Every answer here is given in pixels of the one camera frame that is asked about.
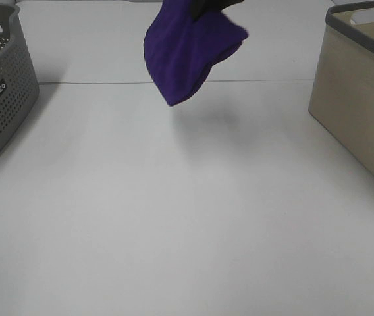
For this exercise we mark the grey perforated plastic basket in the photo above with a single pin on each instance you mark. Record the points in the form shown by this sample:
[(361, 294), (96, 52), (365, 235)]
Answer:
[(19, 88)]

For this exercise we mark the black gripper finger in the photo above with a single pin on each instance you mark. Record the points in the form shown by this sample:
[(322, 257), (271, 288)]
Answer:
[(210, 10)]

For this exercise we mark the purple towel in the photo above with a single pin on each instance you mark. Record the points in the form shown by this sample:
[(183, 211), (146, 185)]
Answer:
[(179, 53)]

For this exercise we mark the beige bin with grey rim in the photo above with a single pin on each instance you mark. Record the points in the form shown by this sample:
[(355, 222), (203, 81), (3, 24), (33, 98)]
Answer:
[(342, 98)]

